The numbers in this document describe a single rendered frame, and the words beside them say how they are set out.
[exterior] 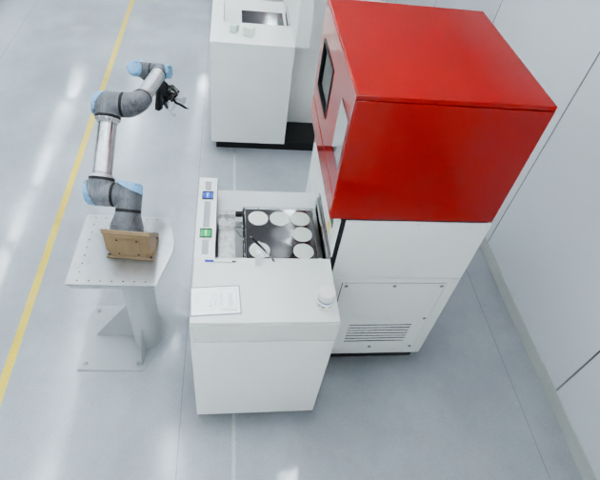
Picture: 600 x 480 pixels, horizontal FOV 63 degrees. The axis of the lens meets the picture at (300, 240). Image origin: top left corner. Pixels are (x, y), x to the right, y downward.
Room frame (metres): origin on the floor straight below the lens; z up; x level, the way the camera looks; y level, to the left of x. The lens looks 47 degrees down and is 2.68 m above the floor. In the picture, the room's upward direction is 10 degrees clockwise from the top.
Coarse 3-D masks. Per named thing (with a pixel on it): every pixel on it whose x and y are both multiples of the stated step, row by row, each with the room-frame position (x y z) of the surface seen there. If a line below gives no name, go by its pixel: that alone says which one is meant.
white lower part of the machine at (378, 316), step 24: (312, 192) 2.12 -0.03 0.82; (336, 288) 1.53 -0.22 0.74; (360, 288) 1.56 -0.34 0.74; (384, 288) 1.58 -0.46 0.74; (408, 288) 1.61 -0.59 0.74; (432, 288) 1.64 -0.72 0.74; (360, 312) 1.57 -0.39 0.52; (384, 312) 1.59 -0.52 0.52; (408, 312) 1.62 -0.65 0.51; (432, 312) 1.66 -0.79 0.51; (336, 336) 1.55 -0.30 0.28; (360, 336) 1.58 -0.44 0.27; (384, 336) 1.61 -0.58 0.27; (408, 336) 1.64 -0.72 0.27
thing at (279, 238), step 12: (252, 228) 1.69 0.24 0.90; (264, 228) 1.70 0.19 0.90; (276, 228) 1.72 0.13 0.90; (288, 228) 1.73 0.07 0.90; (312, 228) 1.76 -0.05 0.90; (264, 240) 1.62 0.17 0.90; (276, 240) 1.63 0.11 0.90; (288, 240) 1.65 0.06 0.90; (312, 240) 1.67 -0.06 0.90; (276, 252) 1.55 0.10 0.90; (288, 252) 1.57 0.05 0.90
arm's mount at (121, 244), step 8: (104, 232) 1.42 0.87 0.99; (112, 232) 1.42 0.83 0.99; (120, 232) 1.43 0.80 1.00; (128, 232) 1.43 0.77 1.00; (136, 232) 1.43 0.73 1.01; (144, 232) 1.44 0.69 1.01; (152, 232) 1.50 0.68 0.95; (104, 240) 1.42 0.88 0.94; (112, 240) 1.42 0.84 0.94; (120, 240) 1.42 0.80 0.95; (128, 240) 1.43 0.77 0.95; (136, 240) 1.43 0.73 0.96; (144, 240) 1.44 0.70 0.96; (152, 240) 1.49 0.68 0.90; (112, 248) 1.42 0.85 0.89; (120, 248) 1.42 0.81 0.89; (128, 248) 1.43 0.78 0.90; (136, 248) 1.43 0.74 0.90; (144, 248) 1.44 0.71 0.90; (152, 248) 1.48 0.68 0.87; (112, 256) 1.42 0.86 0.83; (120, 256) 1.42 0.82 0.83; (128, 256) 1.43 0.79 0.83; (136, 256) 1.43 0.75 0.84; (144, 256) 1.44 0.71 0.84; (152, 256) 1.46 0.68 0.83
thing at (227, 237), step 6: (222, 234) 1.63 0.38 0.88; (228, 234) 1.63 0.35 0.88; (234, 234) 1.64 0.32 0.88; (222, 240) 1.59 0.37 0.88; (228, 240) 1.60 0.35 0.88; (234, 240) 1.60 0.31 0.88; (222, 246) 1.55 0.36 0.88; (228, 246) 1.56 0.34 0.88; (234, 246) 1.57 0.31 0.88; (222, 252) 1.51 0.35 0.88; (228, 252) 1.52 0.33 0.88; (234, 252) 1.52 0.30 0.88
